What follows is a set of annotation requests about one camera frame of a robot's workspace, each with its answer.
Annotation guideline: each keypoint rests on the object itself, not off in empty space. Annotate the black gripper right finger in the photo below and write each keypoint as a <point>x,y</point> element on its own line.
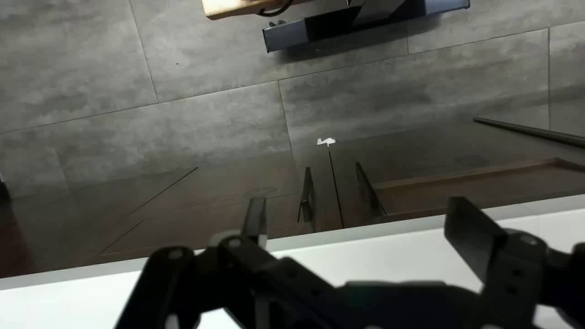
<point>517,275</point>

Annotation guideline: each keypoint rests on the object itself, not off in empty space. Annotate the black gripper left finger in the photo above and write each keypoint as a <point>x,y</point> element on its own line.
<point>183,286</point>

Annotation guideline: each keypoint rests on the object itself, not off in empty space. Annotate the dark slanted bar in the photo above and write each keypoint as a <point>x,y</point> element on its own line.
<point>536,130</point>

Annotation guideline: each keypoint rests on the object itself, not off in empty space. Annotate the thin black rod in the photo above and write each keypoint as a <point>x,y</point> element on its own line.
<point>335,189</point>

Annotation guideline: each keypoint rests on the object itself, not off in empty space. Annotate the small white floor scrap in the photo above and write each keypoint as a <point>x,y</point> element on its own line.
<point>325,141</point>

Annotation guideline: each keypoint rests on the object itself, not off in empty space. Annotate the light wooden frame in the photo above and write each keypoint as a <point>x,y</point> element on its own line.
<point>234,6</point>

